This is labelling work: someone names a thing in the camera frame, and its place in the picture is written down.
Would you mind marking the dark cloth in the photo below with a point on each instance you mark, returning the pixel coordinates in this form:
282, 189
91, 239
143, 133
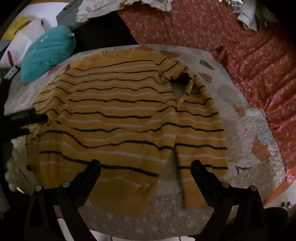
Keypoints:
104, 32

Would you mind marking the white bag with yellow label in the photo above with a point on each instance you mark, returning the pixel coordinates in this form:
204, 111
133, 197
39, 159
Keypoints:
25, 30

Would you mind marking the grey cloth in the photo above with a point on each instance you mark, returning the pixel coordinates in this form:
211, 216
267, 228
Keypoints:
68, 12

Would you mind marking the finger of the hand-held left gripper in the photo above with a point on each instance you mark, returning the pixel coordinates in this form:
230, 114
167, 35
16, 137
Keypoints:
17, 132
27, 117

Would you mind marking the red floral cloth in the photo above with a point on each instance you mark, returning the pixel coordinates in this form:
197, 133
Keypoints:
254, 58

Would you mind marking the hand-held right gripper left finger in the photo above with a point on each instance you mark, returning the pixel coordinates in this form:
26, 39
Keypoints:
93, 169

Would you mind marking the white crumpled cloth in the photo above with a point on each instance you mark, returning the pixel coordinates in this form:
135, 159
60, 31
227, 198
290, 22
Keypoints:
111, 8

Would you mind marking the white patterned blanket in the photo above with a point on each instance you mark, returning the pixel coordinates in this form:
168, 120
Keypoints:
245, 120

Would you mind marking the white printed cloth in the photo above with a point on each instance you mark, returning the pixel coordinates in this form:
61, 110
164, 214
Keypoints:
248, 16

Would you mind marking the teal plush pillow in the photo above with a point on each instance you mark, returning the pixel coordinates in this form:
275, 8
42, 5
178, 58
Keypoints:
46, 53

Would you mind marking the yellow striped sweater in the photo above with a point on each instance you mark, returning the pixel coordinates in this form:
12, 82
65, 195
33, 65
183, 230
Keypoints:
120, 111

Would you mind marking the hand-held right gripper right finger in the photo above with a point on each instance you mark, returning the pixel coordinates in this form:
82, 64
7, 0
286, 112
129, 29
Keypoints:
197, 170

